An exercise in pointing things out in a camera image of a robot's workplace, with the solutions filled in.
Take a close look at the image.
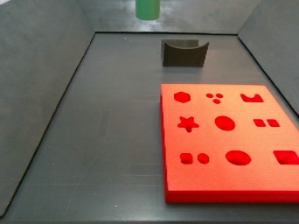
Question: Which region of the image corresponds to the red foam shape board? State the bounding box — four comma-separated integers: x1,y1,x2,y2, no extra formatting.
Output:
160,84,299,203

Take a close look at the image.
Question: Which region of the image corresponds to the green cylinder peg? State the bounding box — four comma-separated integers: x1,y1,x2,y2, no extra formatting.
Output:
134,0,160,20

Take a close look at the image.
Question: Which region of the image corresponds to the dark grey curved block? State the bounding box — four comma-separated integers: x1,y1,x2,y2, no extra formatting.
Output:
161,39,209,67

